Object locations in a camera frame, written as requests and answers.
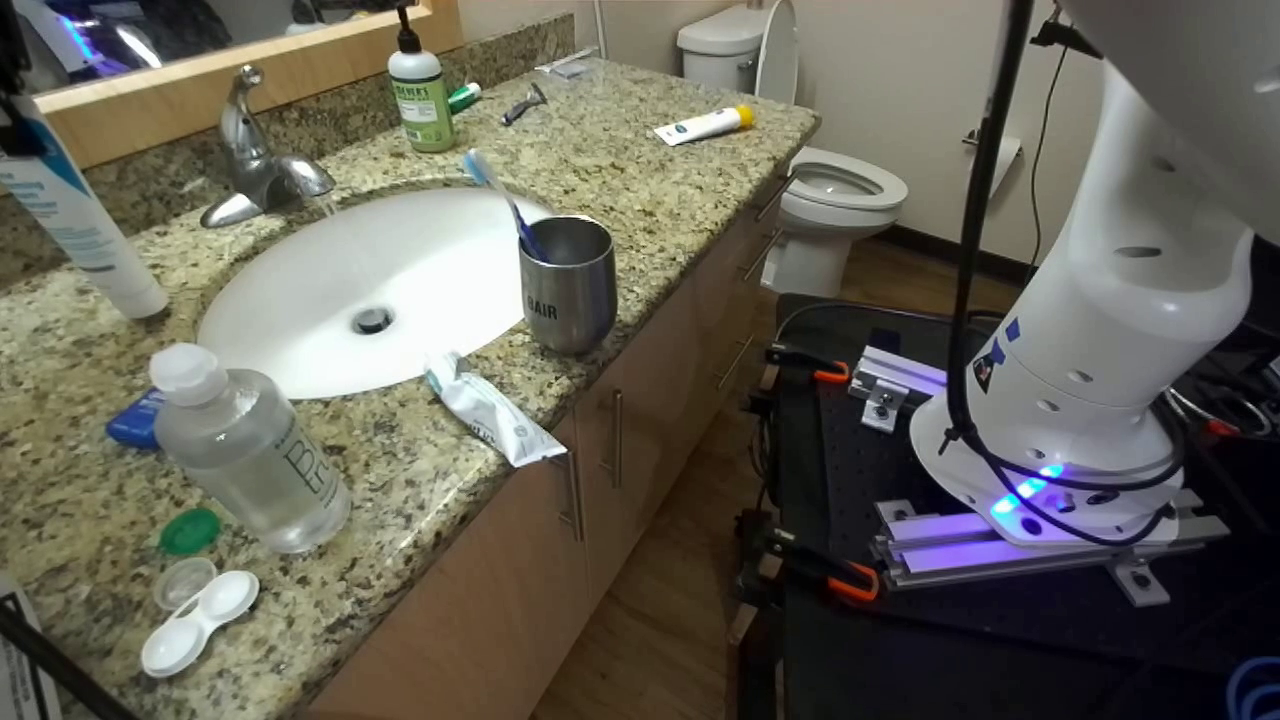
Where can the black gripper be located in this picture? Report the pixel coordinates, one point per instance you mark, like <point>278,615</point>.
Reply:
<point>11,45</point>

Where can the white and blue tube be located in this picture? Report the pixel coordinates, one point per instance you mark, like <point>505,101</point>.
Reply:
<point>85,224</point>

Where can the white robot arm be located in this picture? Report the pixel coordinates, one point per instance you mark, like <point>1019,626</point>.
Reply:
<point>1132,292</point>

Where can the green tube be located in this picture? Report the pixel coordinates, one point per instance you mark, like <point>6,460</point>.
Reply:
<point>466,96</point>

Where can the crumpled white toothpaste tube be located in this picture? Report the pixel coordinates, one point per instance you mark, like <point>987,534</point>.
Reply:
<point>502,421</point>

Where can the white tube with yellow cap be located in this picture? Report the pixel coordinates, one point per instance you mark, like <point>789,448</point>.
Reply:
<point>701,125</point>

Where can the wood framed mirror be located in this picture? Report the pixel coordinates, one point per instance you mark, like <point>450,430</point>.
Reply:
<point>240,73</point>

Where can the chrome faucet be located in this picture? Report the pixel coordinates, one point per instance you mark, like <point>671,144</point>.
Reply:
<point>260,167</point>

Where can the blue dental floss container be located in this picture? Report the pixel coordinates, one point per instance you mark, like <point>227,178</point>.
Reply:
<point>133,421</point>

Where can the green soap pump bottle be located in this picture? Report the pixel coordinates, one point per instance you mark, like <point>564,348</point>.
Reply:
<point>421,101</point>

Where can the white sink basin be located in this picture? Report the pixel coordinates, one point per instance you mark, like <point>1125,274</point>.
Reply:
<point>401,266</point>

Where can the clear plastic bottle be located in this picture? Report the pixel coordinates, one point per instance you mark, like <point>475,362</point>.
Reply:
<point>252,460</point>

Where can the green round cap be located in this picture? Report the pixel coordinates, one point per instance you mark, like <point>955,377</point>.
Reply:
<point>189,534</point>

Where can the blue toothbrush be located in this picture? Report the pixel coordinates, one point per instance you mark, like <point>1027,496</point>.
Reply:
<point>490,186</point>

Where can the clear round cap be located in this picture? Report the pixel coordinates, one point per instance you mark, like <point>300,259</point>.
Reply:
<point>178,580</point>

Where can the dark razor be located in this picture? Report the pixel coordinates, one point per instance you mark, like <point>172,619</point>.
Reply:
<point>527,107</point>

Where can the white contact lens case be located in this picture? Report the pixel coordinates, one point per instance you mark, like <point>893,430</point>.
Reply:
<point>202,626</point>

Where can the black rod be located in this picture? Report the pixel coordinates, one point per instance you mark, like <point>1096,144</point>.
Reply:
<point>55,666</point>

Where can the white paper sheet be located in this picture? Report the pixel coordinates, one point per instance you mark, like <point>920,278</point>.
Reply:
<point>23,675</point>

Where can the clear plastic package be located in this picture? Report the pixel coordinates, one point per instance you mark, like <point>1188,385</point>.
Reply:
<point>570,60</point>

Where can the stainless steel cup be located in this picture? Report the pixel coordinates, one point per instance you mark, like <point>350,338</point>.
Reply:
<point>570,300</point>

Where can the wooden vanity cabinet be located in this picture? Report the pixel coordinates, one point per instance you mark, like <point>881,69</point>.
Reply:
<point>505,603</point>

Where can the white toilet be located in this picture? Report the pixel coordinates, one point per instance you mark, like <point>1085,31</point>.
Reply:
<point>841,201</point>

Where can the orange black clamp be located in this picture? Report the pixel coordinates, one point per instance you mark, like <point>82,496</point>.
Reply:
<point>853,580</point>
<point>829,375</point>

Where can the toilet paper roll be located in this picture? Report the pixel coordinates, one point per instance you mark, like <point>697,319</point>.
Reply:
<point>1007,167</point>

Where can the black cart table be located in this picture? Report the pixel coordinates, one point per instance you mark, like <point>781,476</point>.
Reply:
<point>1012,653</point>

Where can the aluminium base mount rails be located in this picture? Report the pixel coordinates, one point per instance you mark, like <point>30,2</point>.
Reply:
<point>934,544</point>

